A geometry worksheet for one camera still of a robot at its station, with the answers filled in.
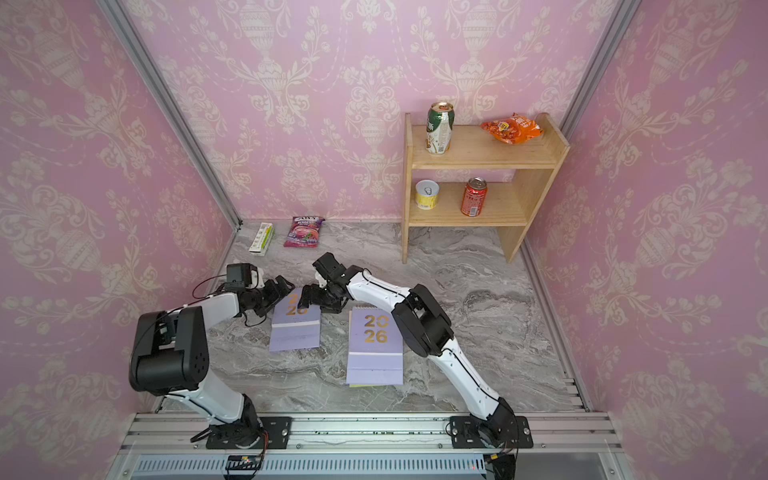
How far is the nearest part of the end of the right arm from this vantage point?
0.75m

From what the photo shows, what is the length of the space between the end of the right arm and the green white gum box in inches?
12.7

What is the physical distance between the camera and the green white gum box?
43.7 inches
